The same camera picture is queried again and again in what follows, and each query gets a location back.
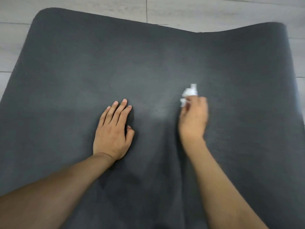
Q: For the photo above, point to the person's left hand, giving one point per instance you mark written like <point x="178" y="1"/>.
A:
<point x="110" y="138"/>

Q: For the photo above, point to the person's right hand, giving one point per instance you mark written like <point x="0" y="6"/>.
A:
<point x="193" y="121"/>

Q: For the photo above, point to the white wipe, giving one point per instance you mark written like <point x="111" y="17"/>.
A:
<point x="188" y="92"/>

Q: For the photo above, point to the dark grey yoga mat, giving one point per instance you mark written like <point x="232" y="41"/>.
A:
<point x="71" y="69"/>

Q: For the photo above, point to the person's right forearm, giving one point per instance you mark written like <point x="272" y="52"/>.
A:
<point x="221" y="193"/>

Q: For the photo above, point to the person's left forearm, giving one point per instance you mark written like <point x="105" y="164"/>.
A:
<point x="52" y="193"/>

